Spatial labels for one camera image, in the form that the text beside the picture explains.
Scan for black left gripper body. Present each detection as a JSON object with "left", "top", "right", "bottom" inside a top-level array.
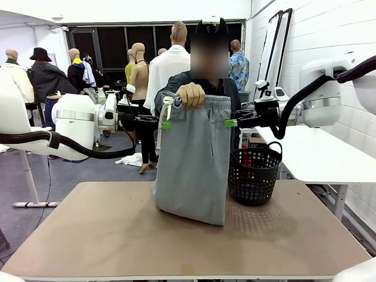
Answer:
[{"left": 118, "top": 113, "right": 139, "bottom": 132}]

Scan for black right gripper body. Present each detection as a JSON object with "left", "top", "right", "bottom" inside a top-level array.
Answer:
[{"left": 254, "top": 102, "right": 281, "bottom": 128}]

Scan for grey training pants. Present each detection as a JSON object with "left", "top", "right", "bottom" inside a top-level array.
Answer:
[{"left": 151, "top": 92, "right": 232, "bottom": 227}]

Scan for person's right forearm dark sleeve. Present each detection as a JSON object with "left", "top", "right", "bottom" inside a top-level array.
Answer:
[{"left": 154, "top": 72, "right": 192, "bottom": 102}]

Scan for person's right hand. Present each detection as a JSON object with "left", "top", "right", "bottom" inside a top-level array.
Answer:
[{"left": 176, "top": 82, "right": 206, "bottom": 109}]

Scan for brown cardboard box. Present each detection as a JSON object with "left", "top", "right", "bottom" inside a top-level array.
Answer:
[{"left": 249, "top": 134, "right": 267, "bottom": 148}]

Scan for person in dark shirt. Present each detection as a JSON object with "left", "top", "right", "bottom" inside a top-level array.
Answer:
[{"left": 154, "top": 17, "right": 243, "bottom": 153}]

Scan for white cloth on floor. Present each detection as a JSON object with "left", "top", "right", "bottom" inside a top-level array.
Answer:
[{"left": 115, "top": 152, "right": 145, "bottom": 167}]

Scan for red item inside basket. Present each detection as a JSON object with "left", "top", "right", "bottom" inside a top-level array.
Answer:
[{"left": 239, "top": 151, "right": 254, "bottom": 180}]

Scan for bare tan mannequin dark skirt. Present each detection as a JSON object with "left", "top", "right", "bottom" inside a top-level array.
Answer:
[{"left": 129, "top": 42, "right": 159, "bottom": 174}]

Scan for mannequin in yellow-green top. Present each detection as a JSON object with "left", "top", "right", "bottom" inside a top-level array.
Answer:
[{"left": 125, "top": 49, "right": 137, "bottom": 85}]

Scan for man in blue floral shirt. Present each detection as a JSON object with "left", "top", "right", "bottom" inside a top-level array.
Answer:
[{"left": 228, "top": 39, "right": 250, "bottom": 92}]

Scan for black framed white panel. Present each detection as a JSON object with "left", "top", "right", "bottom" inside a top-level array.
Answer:
[
  {"left": 254, "top": 10, "right": 284, "bottom": 102},
  {"left": 273, "top": 8, "right": 294, "bottom": 92}
]

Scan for mannequin in white shirt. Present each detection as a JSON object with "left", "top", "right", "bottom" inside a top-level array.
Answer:
[{"left": 145, "top": 21, "right": 192, "bottom": 118}]

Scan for large white side table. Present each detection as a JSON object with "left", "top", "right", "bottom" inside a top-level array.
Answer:
[{"left": 255, "top": 125, "right": 376, "bottom": 221}]

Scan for mannequin with yellow scarf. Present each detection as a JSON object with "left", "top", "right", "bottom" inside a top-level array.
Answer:
[{"left": 67, "top": 48, "right": 98, "bottom": 95}]

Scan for dark perforated plastic basket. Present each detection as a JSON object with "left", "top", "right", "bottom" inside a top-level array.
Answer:
[{"left": 227, "top": 141, "right": 283, "bottom": 206}]

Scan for half mannequin in blue jeans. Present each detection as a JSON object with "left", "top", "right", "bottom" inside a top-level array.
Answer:
[{"left": 43, "top": 91, "right": 64, "bottom": 161}]

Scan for black brimmed hat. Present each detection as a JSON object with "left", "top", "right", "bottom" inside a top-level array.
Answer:
[{"left": 29, "top": 47, "right": 53, "bottom": 63}]

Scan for mannequin in cream jacket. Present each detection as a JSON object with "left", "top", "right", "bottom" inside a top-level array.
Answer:
[{"left": 0, "top": 49, "right": 35, "bottom": 104}]

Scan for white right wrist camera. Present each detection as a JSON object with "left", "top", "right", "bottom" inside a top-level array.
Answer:
[{"left": 254, "top": 79, "right": 271, "bottom": 100}]

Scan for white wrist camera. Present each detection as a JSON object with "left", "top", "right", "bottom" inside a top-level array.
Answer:
[
  {"left": 254, "top": 79, "right": 271, "bottom": 100},
  {"left": 116, "top": 84, "right": 140, "bottom": 107}
]

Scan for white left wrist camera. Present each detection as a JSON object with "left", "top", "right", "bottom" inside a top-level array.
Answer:
[{"left": 116, "top": 84, "right": 140, "bottom": 107}]

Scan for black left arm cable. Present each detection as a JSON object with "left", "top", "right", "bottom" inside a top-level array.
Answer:
[{"left": 0, "top": 88, "right": 138, "bottom": 160}]

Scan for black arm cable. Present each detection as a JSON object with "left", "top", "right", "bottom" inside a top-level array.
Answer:
[
  {"left": 271, "top": 55, "right": 376, "bottom": 140},
  {"left": 0, "top": 88, "right": 138, "bottom": 160}
]

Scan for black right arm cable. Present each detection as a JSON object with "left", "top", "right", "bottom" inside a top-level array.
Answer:
[{"left": 271, "top": 55, "right": 376, "bottom": 140}]

